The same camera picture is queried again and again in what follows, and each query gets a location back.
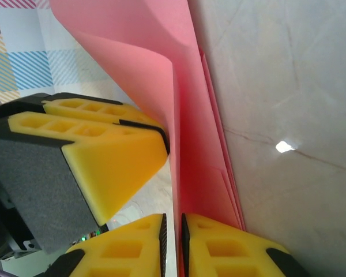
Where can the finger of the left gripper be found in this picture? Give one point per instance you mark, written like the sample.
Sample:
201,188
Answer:
109,167
89,108

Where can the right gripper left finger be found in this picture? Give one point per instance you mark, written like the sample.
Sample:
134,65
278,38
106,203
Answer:
124,251

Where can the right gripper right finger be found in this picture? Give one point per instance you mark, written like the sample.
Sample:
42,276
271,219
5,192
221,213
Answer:
225,254

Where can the pink cloth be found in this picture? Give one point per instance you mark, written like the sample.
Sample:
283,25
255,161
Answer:
161,34

